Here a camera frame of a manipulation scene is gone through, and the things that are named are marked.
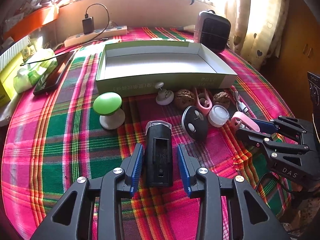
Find pink small fan device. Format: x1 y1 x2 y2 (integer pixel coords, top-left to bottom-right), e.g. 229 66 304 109
231 111 260 132

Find heart pattern curtain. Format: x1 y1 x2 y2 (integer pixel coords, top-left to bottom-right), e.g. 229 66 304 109
225 0 290 70

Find black smartphone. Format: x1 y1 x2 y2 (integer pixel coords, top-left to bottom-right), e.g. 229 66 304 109
33 51 75 96

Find black round remote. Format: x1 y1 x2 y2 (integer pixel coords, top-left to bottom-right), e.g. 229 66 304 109
181 106 208 141

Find shallow green cardboard box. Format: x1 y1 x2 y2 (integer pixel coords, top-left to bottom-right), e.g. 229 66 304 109
95 40 237 98

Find left brown walnut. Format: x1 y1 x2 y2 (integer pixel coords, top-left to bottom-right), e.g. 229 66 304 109
174 89 196 111

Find white power strip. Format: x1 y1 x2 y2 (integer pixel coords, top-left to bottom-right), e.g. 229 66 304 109
64 25 127 47

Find brown walnut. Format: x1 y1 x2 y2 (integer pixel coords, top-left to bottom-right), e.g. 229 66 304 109
174 89 196 111
213 92 231 109

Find yellow cardboard box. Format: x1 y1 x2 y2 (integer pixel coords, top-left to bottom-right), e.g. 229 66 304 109
0 52 23 107

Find small white cream jar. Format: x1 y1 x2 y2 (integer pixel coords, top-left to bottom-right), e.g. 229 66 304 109
207 105 229 128

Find white small suction hook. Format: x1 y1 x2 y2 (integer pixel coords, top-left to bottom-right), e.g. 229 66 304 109
155 82 174 106

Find black charging cable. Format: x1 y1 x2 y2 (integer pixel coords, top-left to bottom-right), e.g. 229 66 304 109
19 3 111 67

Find black charger plug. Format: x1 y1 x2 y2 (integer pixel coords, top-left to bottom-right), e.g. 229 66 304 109
82 17 94 35

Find green mushroom-shaped knob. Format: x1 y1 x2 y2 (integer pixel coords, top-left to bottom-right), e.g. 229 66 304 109
93 92 125 130

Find green tissue pack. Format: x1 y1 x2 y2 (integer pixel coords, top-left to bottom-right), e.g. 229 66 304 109
13 48 57 94

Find black rectangular device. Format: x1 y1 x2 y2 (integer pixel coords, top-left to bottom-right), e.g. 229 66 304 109
144 120 173 187

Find pink black space heater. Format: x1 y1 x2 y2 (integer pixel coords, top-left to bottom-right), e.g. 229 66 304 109
193 10 231 53

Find right brown walnut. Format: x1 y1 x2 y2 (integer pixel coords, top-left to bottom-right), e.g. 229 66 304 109
213 92 231 109

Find orange tray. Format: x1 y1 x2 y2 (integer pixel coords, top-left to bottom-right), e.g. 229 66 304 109
3 5 59 42

